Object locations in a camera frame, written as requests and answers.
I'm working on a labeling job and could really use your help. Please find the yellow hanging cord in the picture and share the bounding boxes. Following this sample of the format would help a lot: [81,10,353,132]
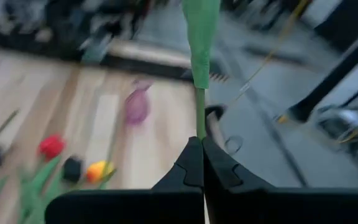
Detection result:
[232,0,310,105]

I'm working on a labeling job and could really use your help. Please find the black rolling stand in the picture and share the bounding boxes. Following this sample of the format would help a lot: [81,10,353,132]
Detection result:
[277,39,358,124]

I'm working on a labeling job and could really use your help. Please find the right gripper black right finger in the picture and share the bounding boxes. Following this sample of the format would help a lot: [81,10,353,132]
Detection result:
[202,136,358,224]

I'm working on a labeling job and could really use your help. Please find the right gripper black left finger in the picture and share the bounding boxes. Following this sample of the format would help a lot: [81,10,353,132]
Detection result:
[44,136,206,224]

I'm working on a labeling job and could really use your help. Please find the yellow orange artificial tulip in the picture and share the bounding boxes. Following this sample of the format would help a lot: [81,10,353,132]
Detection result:
[181,0,222,141]
[85,159,117,190]

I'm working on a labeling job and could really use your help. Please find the red artificial tulip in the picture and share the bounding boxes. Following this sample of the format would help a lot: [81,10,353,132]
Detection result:
[19,133,67,218]

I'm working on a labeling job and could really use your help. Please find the black table edge rail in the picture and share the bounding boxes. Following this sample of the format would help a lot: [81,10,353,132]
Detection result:
[99,55,195,82]

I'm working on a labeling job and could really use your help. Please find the purple glass vase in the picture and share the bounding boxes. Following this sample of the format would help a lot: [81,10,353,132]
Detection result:
[123,79,155,126]

